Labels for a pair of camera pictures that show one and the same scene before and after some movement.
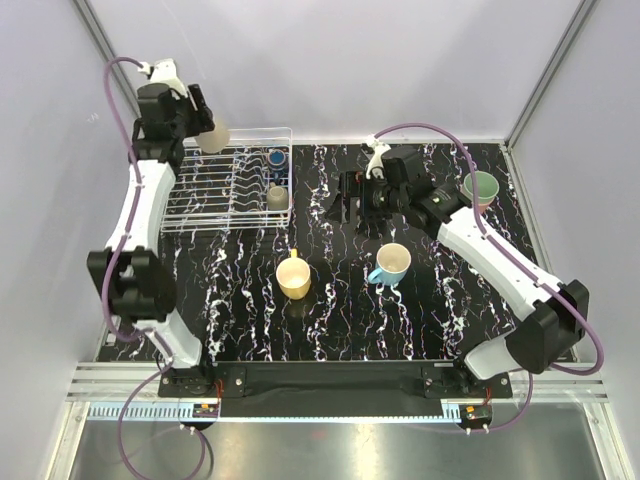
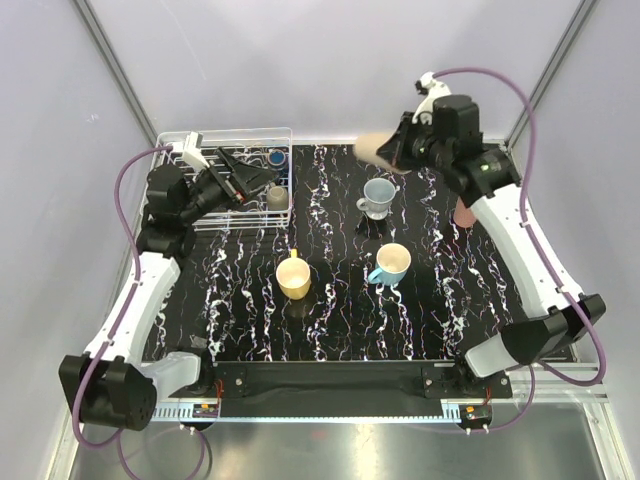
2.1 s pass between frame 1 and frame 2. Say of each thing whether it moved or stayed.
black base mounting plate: stayed
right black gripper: moved
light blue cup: stayed
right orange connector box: stayed
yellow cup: stayed
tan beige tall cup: moved
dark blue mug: stayed
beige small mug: stayed
